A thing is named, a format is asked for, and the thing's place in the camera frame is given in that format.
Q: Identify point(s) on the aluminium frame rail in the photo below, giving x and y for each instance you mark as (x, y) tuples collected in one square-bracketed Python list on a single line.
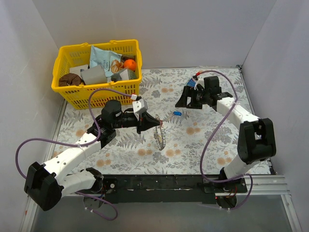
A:
[(268, 184)]

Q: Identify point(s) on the floral table mat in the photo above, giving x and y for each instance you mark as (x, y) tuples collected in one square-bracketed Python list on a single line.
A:
[(195, 141)]

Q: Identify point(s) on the grey paper cup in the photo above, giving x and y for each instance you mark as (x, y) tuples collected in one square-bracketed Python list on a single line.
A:
[(93, 76)]

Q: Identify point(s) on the white box in basket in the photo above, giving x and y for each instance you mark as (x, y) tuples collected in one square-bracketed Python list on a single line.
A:
[(78, 69)]

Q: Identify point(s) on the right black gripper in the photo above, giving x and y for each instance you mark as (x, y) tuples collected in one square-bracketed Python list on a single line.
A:
[(193, 97)]

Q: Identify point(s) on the orange fruit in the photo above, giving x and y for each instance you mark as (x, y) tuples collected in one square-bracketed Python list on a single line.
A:
[(130, 64)]

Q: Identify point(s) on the light blue chips bag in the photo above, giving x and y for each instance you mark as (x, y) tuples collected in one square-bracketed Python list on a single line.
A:
[(109, 61)]

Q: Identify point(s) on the brown round pastry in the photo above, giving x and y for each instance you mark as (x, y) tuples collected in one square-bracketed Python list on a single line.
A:
[(70, 79)]

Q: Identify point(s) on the blue key tag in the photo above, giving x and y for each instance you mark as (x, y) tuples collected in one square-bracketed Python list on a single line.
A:
[(177, 113)]

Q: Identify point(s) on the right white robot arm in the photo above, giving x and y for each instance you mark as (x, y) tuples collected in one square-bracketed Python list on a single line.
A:
[(256, 139)]

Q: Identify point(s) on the yellow plastic basket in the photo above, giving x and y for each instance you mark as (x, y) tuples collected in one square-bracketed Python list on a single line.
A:
[(118, 86)]

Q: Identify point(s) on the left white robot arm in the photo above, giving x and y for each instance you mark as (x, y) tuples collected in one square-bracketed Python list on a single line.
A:
[(98, 136)]

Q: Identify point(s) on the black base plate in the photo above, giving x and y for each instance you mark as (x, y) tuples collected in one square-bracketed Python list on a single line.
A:
[(164, 189)]

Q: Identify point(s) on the blue green sponge pack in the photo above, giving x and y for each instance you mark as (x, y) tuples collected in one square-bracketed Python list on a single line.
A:
[(191, 82)]

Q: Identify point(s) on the metal disc with keyrings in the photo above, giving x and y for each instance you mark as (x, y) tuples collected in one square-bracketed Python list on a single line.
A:
[(159, 134)]

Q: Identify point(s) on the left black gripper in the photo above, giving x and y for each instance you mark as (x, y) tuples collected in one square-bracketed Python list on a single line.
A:
[(140, 122)]

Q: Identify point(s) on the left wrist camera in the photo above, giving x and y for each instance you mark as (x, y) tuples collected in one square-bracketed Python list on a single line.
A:
[(139, 107)]

